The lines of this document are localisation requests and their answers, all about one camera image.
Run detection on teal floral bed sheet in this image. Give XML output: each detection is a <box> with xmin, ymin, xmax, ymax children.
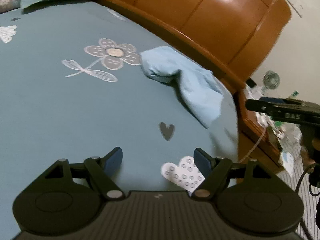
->
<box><xmin>1</xmin><ymin>1</ymin><xmax>238</xmax><ymax>239</ymax></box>

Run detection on black cable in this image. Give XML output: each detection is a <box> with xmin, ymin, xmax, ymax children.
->
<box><xmin>294</xmin><ymin>163</ymin><xmax>320</xmax><ymax>240</ymax></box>

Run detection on wooden headboard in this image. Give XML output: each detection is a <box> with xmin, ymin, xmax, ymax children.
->
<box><xmin>97</xmin><ymin>0</ymin><xmax>291</xmax><ymax>93</ymax></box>

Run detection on small white desk fan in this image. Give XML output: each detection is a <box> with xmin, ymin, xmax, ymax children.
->
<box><xmin>262</xmin><ymin>70</ymin><xmax>280</xmax><ymax>92</ymax></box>

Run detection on light blue cartoon sweatshirt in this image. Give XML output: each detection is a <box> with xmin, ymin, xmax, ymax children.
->
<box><xmin>140</xmin><ymin>46</ymin><xmax>224</xmax><ymax>129</ymax></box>

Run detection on wooden bedside table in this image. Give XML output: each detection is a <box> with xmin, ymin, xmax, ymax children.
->
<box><xmin>234</xmin><ymin>91</ymin><xmax>283</xmax><ymax>173</ymax></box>

